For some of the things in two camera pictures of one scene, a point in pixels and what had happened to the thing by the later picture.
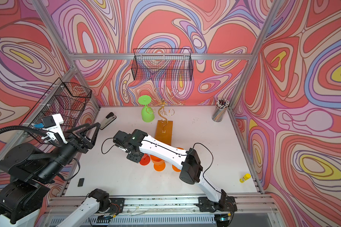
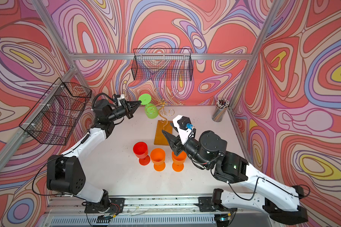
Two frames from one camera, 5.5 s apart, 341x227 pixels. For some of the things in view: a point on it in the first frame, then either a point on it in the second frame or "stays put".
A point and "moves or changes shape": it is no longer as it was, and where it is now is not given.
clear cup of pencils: [219, 112] stays put
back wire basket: [162, 64] stays put
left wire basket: [61, 98] stays put
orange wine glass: [159, 164] stays put
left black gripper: [82, 144] -> [129, 105]
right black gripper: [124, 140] -> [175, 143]
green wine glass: [148, 113] moves or changes shape
